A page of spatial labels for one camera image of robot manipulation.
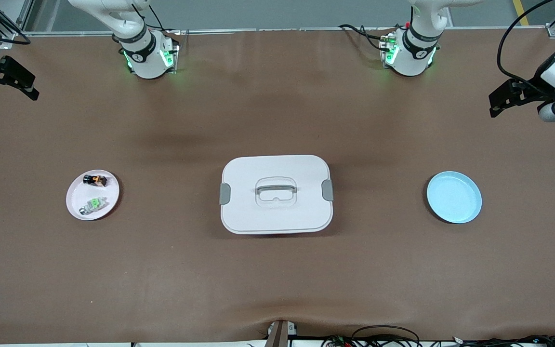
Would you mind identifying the light blue round plate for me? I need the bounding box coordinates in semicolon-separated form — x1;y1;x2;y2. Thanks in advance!
426;171;483;224

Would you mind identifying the pink round plate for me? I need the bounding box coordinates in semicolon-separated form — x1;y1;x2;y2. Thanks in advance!
66;169;120;221

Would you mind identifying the brown table mat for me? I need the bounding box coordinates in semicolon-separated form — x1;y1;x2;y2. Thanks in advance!
0;27;555;345

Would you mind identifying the white lidded storage box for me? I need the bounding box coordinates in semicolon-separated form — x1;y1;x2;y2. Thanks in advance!
219;154;334;235

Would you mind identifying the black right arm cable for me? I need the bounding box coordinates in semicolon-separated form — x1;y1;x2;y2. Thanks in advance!
0;30;31;45

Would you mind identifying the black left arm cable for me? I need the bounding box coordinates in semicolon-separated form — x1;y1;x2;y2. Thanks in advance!
497;0;555;94

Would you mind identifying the green push-button switch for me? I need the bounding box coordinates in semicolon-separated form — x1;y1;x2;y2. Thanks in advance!
79;196;108;215

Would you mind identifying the black arm base cable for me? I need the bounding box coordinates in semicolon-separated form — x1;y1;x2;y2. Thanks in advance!
339;24;385;52

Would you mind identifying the black cable bundle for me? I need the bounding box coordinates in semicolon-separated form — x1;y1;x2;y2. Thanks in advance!
321;334;555;347

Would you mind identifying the black looped cable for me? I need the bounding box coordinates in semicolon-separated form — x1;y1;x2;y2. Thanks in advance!
351;325;421;347

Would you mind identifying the metal table edge bracket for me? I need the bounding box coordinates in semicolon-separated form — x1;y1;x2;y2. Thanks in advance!
265;320;298;347

